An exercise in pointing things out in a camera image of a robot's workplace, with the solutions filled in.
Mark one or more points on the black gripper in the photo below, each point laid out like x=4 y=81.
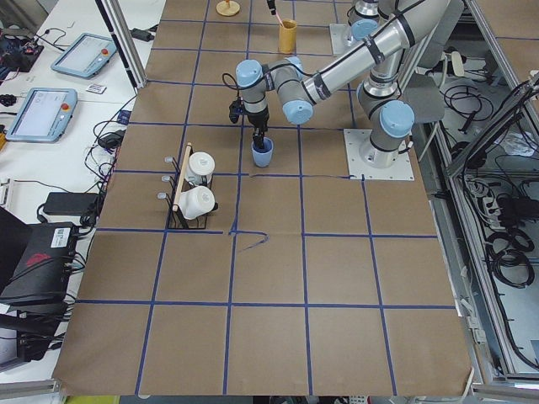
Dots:
x=259 y=119

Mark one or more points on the pink chopstick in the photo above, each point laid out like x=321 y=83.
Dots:
x=279 y=19

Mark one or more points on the light blue plastic cup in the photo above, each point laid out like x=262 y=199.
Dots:
x=262 y=155

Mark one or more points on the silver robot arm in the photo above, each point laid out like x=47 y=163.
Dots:
x=358 y=11
x=381 y=32

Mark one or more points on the yellow cylindrical chopstick holder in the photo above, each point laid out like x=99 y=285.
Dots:
x=287 y=36

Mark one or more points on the wooden mug tree stand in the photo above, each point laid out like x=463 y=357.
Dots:
x=228 y=8

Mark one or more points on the white mug upper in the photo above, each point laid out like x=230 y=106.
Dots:
x=201 y=166

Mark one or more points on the white mug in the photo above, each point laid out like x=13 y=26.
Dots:
x=201 y=166
x=197 y=201

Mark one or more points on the black power adapter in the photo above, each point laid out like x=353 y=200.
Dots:
x=141 y=34

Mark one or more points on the white mug lower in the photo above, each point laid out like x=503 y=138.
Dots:
x=197 y=201

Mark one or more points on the grey office chair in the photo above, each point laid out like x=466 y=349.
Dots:
x=422 y=93

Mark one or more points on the teach pendant far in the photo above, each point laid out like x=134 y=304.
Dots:
x=86 y=56

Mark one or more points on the teach pendant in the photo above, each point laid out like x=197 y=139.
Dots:
x=44 y=116
x=86 y=56

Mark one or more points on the brown paper table cover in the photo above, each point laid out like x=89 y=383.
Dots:
x=304 y=281

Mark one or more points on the teach pendant near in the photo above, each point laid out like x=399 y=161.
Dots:
x=44 y=116

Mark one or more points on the large black power brick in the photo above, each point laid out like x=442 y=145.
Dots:
x=58 y=203

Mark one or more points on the black computer box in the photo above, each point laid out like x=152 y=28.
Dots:
x=34 y=259

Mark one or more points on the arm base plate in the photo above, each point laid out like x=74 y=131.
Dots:
x=368 y=163
x=344 y=37

